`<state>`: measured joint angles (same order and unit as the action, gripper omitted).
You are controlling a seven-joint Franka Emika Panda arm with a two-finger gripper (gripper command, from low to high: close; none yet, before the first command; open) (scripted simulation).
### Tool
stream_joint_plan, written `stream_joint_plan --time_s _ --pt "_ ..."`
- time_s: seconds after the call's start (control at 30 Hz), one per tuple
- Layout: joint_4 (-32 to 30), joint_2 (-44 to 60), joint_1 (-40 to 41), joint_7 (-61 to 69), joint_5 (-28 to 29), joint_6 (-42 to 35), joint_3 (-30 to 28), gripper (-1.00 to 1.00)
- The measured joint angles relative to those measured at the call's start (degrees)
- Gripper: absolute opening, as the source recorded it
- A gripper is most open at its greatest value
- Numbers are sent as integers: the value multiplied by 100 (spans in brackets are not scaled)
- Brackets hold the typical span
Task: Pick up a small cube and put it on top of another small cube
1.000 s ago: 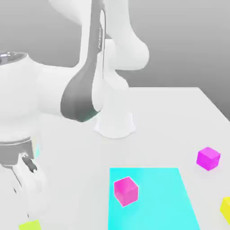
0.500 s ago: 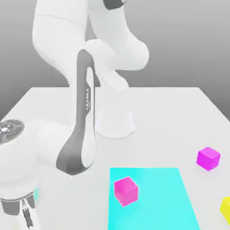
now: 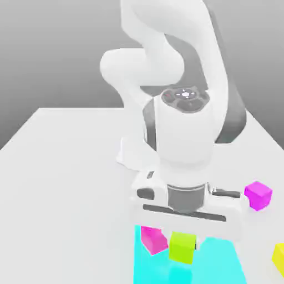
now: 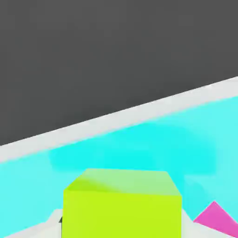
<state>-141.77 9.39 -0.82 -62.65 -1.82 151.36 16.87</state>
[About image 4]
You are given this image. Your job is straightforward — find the small pink cube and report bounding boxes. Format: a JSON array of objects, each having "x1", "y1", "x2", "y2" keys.
[{"x1": 193, "y1": 200, "x2": 238, "y2": 238}]

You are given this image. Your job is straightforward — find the small lime green cube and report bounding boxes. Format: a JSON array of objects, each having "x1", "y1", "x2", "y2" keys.
[{"x1": 61, "y1": 168, "x2": 183, "y2": 238}]

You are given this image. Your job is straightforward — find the large cyan box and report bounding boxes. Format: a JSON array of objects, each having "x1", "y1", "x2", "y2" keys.
[{"x1": 0, "y1": 96, "x2": 238, "y2": 238}]

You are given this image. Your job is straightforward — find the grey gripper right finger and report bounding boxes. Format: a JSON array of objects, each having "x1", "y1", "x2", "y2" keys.
[{"x1": 181, "y1": 209, "x2": 236, "y2": 238}]

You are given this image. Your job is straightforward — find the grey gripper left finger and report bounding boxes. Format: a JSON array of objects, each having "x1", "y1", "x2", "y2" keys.
[{"x1": 3, "y1": 209, "x2": 64, "y2": 238}]

